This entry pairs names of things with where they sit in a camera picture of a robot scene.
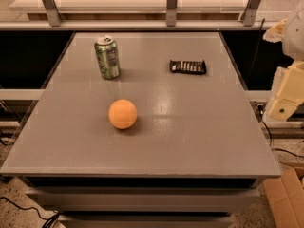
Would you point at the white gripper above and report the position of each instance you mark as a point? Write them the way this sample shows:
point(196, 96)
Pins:
point(295, 38)

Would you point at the black rxbar chocolate bar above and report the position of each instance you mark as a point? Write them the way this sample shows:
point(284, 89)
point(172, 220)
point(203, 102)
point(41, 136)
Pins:
point(188, 67)

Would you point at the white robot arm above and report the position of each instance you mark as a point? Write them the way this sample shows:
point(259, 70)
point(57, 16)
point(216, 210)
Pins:
point(293, 40)

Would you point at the cardboard box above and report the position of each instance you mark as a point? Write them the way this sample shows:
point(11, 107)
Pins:
point(286, 198)

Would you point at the orange ball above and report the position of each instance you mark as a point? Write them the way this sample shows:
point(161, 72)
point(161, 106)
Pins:
point(122, 114)

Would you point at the green soda can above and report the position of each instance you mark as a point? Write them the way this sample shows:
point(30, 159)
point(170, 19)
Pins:
point(107, 56)

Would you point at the metal window frame rail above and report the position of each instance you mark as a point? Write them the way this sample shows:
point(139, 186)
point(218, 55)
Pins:
point(105, 15)

